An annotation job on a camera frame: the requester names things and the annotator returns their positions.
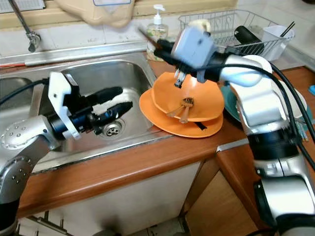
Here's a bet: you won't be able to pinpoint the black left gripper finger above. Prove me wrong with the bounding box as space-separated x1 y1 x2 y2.
102 101 133 123
88 86 124 106

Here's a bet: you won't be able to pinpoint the thin dark utensil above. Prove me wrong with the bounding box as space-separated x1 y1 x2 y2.
137 27 160 49

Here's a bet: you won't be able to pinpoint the plain orange plastic plate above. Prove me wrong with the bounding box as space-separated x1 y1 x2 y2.
152 72 225 122

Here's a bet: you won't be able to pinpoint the clear soap pump bottle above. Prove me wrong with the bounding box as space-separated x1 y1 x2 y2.
146 4 169 62

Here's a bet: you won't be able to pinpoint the round sink drain strainer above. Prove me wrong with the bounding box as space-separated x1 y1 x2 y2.
101 120 125 137

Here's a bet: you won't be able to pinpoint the stainless steel double sink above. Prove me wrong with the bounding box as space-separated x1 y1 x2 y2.
0 42 178 173

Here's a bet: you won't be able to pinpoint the beige cup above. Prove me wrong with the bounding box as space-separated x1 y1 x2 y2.
187 19 211 35

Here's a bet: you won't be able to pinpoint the orange plate with black stripe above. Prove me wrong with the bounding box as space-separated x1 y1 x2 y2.
139 88 223 138

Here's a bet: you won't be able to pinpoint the brown fork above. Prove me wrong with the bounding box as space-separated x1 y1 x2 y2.
167 97 195 124

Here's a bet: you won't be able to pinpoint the beige bag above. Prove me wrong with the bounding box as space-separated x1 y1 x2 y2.
55 0 136 29

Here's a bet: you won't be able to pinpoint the teal plate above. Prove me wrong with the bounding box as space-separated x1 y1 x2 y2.
219 84 315 129

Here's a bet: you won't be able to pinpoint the black cup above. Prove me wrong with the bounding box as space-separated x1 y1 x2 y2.
234 26 266 49

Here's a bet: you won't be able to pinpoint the thin red strip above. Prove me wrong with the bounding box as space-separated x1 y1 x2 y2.
0 62 26 68

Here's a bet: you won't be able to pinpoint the chrome faucet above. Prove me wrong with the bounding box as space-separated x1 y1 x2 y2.
7 0 41 53

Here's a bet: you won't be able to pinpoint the white cabinet door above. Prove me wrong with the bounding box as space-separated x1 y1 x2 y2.
17 162 202 236

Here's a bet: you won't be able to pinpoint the white cutlery holder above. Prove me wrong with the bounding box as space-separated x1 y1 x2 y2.
262 26 295 62

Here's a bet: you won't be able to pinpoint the white slatted vent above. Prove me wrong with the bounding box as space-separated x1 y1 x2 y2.
0 0 46 13

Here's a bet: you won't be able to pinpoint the black chopsticks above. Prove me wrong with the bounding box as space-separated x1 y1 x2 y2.
281 21 296 38

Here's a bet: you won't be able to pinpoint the white plate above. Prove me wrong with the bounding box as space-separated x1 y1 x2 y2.
288 86 310 121

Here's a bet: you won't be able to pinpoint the wooden cabinet door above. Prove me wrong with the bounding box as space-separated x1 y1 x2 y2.
182 170 264 236

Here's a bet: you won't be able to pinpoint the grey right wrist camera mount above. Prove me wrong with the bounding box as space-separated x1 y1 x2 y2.
170 26 217 69

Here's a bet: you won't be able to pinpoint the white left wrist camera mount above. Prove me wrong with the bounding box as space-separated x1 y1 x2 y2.
48 71 79 140

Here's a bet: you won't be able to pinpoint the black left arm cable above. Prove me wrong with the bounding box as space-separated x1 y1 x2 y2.
0 79 51 106

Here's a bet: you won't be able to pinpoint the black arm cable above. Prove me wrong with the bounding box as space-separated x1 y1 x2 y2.
219 61 315 170
0 79 51 106

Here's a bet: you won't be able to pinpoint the wire dish rack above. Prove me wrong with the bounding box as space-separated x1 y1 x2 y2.
179 9 296 62

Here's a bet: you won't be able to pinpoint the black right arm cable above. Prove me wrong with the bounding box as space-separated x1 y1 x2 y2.
219 61 315 170

